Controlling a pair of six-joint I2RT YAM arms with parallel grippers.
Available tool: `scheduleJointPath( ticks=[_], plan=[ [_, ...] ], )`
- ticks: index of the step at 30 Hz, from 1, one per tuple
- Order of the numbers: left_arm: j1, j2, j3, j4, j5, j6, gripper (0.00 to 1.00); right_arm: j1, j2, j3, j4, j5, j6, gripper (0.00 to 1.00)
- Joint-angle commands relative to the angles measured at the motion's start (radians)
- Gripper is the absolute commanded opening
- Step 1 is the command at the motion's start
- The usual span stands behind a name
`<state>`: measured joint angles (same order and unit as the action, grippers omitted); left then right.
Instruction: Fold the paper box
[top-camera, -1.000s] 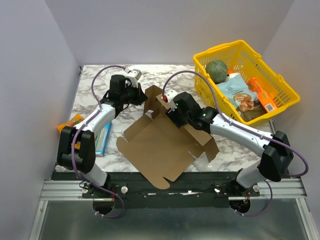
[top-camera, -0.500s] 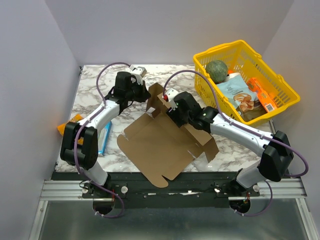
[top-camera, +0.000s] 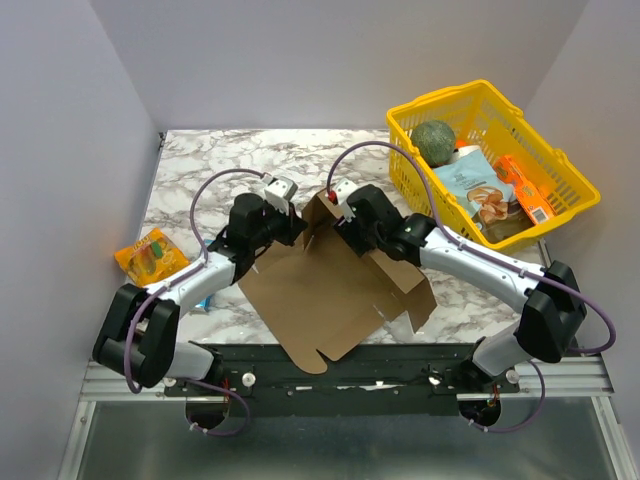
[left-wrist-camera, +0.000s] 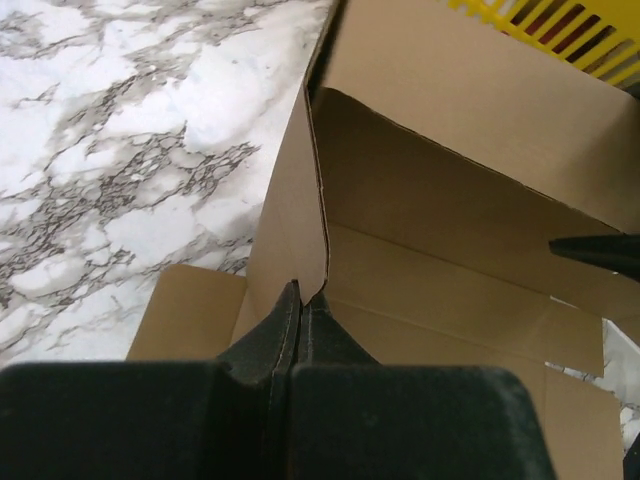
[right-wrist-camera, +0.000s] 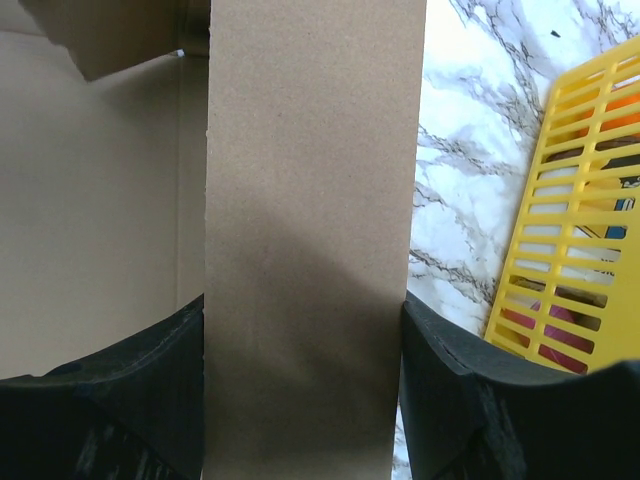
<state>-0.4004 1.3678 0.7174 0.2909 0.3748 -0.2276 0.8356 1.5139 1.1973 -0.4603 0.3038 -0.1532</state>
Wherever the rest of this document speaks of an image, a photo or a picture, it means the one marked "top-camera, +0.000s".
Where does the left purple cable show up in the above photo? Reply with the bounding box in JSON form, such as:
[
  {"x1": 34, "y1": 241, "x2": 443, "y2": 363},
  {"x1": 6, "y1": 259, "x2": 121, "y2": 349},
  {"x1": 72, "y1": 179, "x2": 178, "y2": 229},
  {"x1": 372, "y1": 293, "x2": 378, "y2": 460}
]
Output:
[{"x1": 124, "y1": 169, "x2": 266, "y2": 437}]

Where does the orange candy bag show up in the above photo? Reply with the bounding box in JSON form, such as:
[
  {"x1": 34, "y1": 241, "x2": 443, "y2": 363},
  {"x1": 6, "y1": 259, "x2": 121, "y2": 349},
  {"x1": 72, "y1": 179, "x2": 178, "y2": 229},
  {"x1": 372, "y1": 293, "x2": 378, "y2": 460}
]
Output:
[{"x1": 114, "y1": 228, "x2": 190, "y2": 287}]

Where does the brown cardboard box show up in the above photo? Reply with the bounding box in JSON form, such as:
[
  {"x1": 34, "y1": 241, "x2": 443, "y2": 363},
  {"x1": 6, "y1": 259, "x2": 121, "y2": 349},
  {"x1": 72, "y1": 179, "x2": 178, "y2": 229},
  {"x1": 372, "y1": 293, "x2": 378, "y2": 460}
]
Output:
[{"x1": 239, "y1": 192, "x2": 437, "y2": 374}]

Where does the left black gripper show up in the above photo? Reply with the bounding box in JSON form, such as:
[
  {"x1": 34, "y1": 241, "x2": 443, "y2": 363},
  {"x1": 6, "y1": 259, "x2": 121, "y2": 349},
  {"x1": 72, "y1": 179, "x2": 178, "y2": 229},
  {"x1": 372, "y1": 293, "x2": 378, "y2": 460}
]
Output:
[{"x1": 251, "y1": 200, "x2": 309, "y2": 251}]

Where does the blue toothpaste box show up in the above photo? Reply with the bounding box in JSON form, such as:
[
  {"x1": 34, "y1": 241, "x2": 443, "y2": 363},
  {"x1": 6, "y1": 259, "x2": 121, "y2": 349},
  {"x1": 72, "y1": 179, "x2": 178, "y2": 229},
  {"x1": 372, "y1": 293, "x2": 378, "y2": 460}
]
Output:
[{"x1": 194, "y1": 295, "x2": 213, "y2": 313}]

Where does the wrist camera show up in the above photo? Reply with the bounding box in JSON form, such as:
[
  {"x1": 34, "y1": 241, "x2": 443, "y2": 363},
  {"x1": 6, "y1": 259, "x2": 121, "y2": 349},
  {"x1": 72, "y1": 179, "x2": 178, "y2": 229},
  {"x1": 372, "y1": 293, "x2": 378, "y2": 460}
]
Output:
[
  {"x1": 262, "y1": 173, "x2": 298, "y2": 215},
  {"x1": 327, "y1": 179, "x2": 358, "y2": 222}
]

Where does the orange snack box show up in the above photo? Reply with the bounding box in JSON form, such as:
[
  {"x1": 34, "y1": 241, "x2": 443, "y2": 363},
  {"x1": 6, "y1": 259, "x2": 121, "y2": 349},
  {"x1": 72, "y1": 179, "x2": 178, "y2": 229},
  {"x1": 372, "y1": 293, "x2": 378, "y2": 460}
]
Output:
[{"x1": 493, "y1": 155, "x2": 556, "y2": 225}]

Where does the yellow plastic basket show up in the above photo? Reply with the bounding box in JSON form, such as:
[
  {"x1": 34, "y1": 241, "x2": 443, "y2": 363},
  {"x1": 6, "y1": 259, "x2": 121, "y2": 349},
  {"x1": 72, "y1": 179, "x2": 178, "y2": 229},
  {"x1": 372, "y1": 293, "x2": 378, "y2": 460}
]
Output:
[{"x1": 386, "y1": 80, "x2": 601, "y2": 253}]

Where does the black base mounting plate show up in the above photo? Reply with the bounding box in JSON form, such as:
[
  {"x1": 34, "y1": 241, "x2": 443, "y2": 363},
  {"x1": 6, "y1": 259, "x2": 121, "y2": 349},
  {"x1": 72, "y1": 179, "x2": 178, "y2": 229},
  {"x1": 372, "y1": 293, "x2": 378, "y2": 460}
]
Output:
[{"x1": 102, "y1": 342, "x2": 584, "y2": 419}]

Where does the green round melon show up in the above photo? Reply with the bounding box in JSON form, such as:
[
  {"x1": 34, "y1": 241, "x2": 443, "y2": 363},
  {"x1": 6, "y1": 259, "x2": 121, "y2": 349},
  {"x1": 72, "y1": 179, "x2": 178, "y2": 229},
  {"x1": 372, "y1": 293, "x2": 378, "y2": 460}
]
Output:
[{"x1": 410, "y1": 120, "x2": 456, "y2": 168}]

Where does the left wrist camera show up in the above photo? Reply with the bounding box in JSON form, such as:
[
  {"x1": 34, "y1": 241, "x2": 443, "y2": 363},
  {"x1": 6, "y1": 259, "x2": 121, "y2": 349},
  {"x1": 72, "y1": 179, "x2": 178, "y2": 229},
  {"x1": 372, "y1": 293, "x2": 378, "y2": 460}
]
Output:
[{"x1": 262, "y1": 173, "x2": 298, "y2": 215}]

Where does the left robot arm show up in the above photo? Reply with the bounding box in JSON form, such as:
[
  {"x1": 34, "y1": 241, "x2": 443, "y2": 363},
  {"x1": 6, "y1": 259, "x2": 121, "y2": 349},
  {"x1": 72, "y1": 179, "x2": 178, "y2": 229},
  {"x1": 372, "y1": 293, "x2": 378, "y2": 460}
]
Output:
[{"x1": 92, "y1": 192, "x2": 307, "y2": 395}]

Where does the white orange bottle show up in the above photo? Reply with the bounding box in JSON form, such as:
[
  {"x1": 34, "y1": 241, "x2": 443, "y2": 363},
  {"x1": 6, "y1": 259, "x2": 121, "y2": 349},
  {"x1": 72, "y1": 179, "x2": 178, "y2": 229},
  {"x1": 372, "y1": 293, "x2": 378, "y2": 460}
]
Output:
[{"x1": 452, "y1": 141, "x2": 482, "y2": 162}]

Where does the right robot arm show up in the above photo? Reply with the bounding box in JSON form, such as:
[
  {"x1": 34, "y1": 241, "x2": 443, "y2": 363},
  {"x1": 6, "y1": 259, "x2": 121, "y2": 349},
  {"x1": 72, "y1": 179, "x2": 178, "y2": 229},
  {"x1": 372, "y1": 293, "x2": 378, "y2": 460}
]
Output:
[{"x1": 328, "y1": 181, "x2": 586, "y2": 392}]

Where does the light blue snack pouch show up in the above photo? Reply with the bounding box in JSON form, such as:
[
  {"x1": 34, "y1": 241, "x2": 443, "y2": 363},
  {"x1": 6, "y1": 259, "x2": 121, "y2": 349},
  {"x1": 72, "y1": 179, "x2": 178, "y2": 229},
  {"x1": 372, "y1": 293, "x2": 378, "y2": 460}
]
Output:
[{"x1": 434, "y1": 151, "x2": 514, "y2": 229}]

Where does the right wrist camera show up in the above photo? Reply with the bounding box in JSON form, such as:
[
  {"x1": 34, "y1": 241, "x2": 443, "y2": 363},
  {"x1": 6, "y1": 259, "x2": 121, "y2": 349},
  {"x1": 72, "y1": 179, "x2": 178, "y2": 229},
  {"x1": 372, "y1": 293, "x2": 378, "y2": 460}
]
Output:
[{"x1": 327, "y1": 179, "x2": 358, "y2": 222}]

